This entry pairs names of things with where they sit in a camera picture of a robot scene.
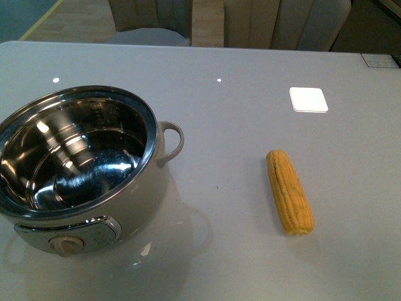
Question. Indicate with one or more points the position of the yellow corn cob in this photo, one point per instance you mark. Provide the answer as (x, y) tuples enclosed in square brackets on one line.
[(292, 205)]

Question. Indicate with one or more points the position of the beige electric cooking pot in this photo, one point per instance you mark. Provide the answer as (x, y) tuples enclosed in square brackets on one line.
[(84, 167)]

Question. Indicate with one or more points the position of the left beige upholstered chair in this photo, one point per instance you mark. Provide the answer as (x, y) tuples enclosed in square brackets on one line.
[(153, 23)]

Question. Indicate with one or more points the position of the beige upholstered chair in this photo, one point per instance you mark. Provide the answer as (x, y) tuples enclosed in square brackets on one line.
[(284, 25), (153, 23)]

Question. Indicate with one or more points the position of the right beige upholstered chair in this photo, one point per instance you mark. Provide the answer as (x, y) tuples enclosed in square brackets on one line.
[(284, 25)]

